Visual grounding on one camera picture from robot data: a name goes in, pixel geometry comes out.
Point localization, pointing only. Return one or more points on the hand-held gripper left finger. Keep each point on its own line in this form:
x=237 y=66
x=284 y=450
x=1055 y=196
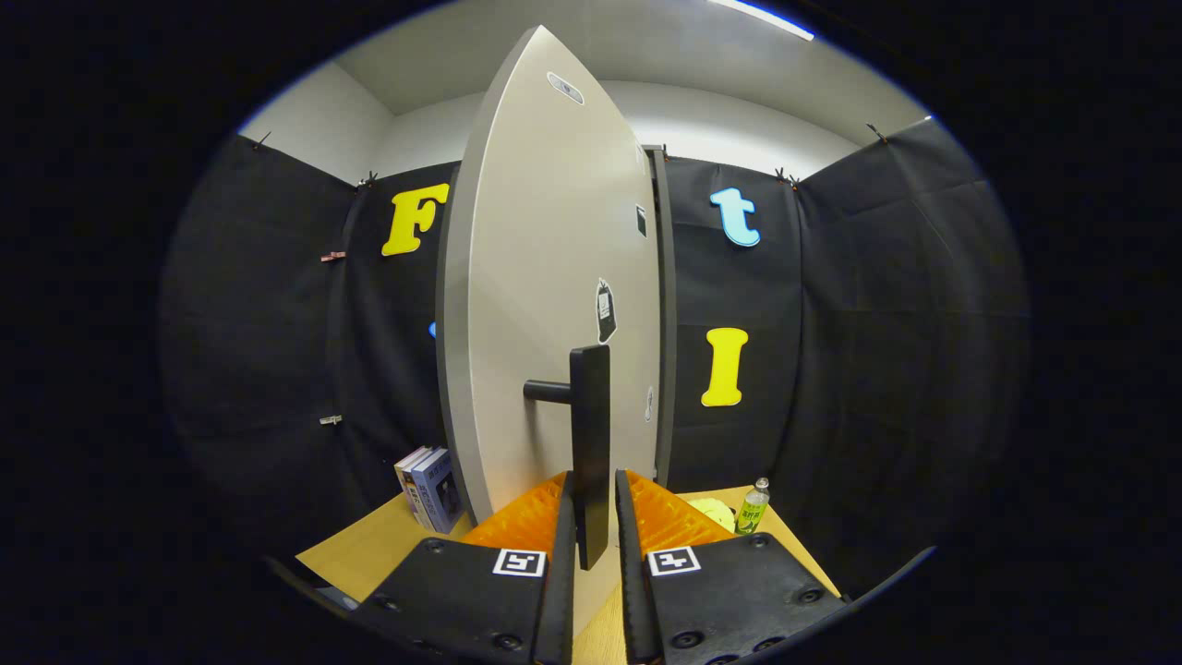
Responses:
x=480 y=600

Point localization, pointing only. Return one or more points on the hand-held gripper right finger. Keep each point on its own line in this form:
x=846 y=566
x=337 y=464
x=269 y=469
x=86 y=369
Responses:
x=729 y=600

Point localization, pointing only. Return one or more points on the yellow-green soft object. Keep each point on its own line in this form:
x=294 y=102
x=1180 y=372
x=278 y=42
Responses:
x=713 y=513

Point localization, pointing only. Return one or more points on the green drink bottle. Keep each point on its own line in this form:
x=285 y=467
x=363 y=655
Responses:
x=753 y=513

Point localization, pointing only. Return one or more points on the blue book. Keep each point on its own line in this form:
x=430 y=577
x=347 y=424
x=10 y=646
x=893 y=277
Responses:
x=439 y=489

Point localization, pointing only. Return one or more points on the black backdrop cloth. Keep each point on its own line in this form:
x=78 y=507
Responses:
x=877 y=323

